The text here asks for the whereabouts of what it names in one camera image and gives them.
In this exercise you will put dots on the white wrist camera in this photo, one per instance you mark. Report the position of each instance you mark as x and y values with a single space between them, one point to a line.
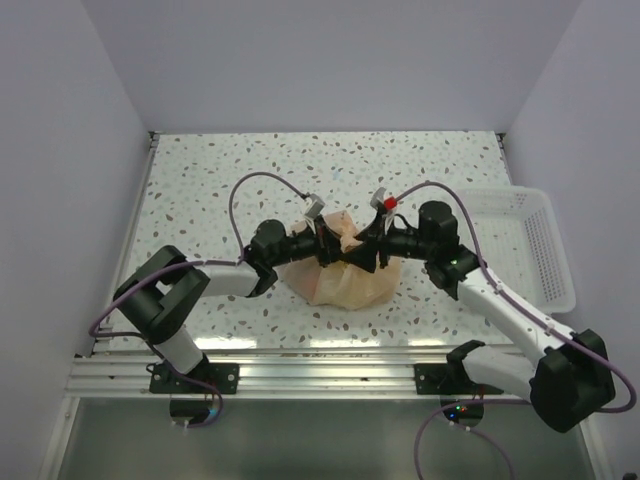
385 206
312 210

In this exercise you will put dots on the banana print plastic bag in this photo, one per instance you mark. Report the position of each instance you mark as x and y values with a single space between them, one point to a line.
341 284

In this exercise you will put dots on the white perforated plastic basket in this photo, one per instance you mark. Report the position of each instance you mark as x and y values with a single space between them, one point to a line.
520 240

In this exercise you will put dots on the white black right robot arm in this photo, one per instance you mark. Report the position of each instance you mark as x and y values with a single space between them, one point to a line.
560 372

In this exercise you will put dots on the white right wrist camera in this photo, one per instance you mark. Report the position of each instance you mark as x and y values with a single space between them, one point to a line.
385 206

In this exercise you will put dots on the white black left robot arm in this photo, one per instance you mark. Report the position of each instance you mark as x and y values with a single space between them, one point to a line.
158 299

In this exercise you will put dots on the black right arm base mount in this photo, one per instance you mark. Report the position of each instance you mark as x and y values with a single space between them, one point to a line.
449 377

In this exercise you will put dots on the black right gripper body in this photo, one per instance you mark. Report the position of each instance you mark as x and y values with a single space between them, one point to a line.
396 243

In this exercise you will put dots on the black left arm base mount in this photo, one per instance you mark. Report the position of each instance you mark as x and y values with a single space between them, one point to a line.
205 378

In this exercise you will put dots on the aluminium table frame rail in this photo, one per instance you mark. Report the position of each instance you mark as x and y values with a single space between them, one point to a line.
201 188

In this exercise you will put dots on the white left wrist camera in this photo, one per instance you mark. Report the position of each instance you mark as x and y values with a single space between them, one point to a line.
312 210

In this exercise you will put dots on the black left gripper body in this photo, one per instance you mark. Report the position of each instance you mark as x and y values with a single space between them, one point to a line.
301 245

